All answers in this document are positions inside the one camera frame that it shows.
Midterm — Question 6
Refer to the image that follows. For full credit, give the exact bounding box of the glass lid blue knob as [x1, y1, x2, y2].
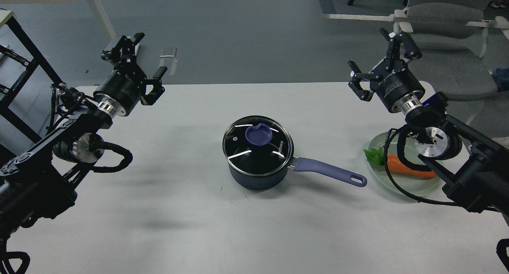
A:
[222, 115, 294, 175]

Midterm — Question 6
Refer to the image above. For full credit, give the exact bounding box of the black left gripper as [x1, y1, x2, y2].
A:
[94, 33, 168, 117]

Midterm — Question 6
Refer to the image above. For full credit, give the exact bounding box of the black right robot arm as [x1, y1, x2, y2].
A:
[348, 28, 508, 220]

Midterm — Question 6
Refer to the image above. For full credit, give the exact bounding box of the pale green glass plate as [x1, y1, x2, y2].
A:
[364, 132, 444, 197]

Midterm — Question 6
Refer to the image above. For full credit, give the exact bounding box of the grey office chair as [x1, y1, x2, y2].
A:
[394, 0, 503, 101]

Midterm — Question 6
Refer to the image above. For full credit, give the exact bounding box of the white floor socket plate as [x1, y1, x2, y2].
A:
[159, 47, 178, 58]

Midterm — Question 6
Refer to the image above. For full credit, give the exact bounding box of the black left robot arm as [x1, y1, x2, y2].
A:
[0, 33, 167, 274]

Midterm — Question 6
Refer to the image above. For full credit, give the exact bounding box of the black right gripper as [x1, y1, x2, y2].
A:
[348, 28, 425, 114]

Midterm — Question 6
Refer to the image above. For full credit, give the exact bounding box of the black metal rack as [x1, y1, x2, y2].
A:
[0, 10, 67, 142]

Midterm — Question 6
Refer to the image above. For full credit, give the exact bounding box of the blue saucepan with handle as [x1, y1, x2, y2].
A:
[222, 116, 367, 191]

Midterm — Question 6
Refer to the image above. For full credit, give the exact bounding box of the orange toy carrot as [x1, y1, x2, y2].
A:
[363, 147, 437, 179]

